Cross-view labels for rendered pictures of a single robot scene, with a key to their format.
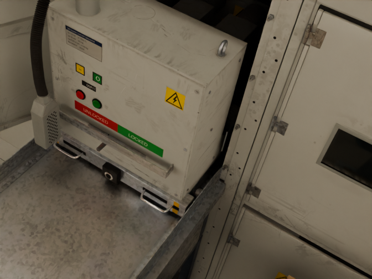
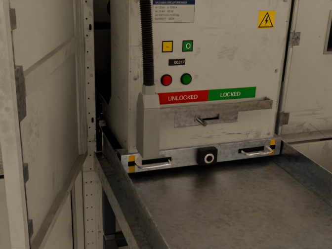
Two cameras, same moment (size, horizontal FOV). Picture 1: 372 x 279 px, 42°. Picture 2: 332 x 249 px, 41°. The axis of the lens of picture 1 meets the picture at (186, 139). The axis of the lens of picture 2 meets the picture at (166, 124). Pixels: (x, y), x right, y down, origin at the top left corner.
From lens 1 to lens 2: 135 cm
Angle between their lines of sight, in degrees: 44
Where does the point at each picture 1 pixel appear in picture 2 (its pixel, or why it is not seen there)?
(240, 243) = not seen: hidden behind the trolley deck
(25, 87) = (64, 139)
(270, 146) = (290, 62)
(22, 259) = (256, 238)
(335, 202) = not seen: outside the picture
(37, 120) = (152, 118)
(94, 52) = (186, 15)
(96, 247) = (273, 199)
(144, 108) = (237, 50)
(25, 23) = (68, 46)
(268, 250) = not seen: hidden behind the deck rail
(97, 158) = (186, 152)
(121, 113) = (213, 72)
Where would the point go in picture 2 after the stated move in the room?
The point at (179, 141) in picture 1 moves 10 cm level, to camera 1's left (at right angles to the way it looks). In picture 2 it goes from (270, 65) to (250, 70)
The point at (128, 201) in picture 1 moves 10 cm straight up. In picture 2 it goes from (235, 171) to (238, 141)
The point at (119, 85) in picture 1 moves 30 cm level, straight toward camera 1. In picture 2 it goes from (212, 39) to (316, 55)
